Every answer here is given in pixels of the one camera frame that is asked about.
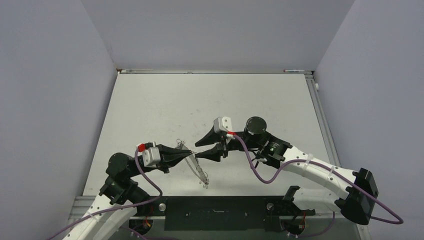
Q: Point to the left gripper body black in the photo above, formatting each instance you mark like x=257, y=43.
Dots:
x=160, y=166

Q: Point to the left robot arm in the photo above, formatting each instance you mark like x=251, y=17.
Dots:
x=126, y=188

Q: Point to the aluminium frame rail right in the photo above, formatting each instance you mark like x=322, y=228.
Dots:
x=322, y=120

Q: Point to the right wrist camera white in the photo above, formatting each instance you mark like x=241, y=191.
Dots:
x=222, y=124

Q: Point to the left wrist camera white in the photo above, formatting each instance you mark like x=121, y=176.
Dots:
x=151, y=157

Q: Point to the aluminium frame rail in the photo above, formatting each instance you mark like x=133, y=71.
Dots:
x=232, y=71
x=322, y=120

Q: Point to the aluminium frame rail back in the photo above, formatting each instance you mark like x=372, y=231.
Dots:
x=232, y=71

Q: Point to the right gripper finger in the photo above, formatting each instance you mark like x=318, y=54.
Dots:
x=209, y=139
x=214, y=154

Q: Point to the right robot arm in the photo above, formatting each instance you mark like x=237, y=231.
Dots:
x=349, y=192

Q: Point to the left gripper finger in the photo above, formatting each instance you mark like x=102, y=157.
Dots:
x=172, y=160
x=166, y=150

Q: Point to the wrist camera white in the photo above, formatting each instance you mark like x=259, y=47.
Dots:
x=151, y=157
x=222, y=124

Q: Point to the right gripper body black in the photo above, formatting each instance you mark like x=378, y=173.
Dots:
x=232, y=144

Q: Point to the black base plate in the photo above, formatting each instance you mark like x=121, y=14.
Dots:
x=220, y=213

